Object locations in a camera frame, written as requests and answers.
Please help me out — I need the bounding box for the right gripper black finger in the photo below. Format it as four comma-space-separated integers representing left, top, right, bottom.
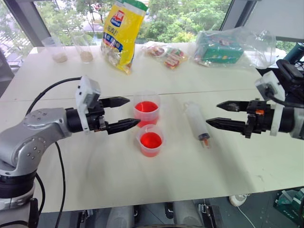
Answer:
205, 117, 247, 136
216, 100, 249, 113

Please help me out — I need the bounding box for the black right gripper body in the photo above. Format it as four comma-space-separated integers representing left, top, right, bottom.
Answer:
242, 100, 274, 139

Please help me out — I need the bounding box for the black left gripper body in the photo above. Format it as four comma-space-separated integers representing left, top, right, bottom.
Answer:
85, 98, 110, 133

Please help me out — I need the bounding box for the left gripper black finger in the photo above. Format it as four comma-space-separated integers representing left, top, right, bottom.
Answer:
100, 96, 131, 109
105, 118, 142, 136

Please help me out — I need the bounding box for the cup of red liquid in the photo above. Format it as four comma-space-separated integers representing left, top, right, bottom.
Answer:
135, 123, 166, 158
132, 91, 161, 128

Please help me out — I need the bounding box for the clear plastic syringe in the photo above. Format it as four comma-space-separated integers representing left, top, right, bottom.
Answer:
183, 102, 212, 150

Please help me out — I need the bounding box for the clear cup with tan powder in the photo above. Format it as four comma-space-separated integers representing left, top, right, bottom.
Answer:
72, 31, 94, 65

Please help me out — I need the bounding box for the clear cup with pale powder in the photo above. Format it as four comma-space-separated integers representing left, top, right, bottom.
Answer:
42, 36, 69, 64

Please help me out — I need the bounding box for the green box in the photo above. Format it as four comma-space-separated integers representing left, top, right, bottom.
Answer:
195, 31, 244, 65

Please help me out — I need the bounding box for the clear plastic bag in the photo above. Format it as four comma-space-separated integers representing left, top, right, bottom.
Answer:
192, 26, 277, 70

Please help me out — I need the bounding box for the small red snack packet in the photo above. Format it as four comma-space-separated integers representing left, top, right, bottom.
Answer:
144, 44, 167, 58

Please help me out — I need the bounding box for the yellow snack bag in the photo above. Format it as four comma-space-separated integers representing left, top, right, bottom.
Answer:
100, 0, 149, 76

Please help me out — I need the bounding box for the red green snack packet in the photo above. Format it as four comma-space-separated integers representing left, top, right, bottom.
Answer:
163, 47, 190, 70

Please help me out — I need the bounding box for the teal round object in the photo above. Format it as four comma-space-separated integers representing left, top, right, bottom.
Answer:
284, 42, 304, 65

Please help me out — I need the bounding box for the green carton under table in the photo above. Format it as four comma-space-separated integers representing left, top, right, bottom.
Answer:
272, 187, 304, 226

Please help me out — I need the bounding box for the black table clamp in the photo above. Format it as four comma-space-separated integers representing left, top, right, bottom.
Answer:
198, 199, 224, 228

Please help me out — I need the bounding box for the grey rounded shape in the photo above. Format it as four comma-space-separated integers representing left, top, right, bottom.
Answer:
172, 200, 203, 227

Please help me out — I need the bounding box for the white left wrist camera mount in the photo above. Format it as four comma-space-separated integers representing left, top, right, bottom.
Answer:
75, 76, 102, 134

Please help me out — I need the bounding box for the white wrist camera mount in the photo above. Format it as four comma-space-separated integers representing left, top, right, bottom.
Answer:
75, 76, 102, 134
255, 71, 286, 137

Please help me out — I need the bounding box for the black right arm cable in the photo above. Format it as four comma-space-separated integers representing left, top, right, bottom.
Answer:
264, 85, 304, 108

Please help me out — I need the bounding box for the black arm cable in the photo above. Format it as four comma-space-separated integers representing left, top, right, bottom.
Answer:
25, 76, 83, 228
264, 85, 304, 108

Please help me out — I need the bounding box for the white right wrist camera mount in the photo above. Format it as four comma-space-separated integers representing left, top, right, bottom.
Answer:
255, 71, 286, 137

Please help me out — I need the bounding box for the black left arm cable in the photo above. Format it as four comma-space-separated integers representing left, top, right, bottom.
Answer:
25, 76, 83, 228

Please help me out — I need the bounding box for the white plug with cord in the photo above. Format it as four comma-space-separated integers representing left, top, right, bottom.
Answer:
228, 193, 251, 207

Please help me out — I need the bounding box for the thin black shoulder cable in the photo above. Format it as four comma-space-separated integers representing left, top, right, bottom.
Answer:
35, 172, 46, 215

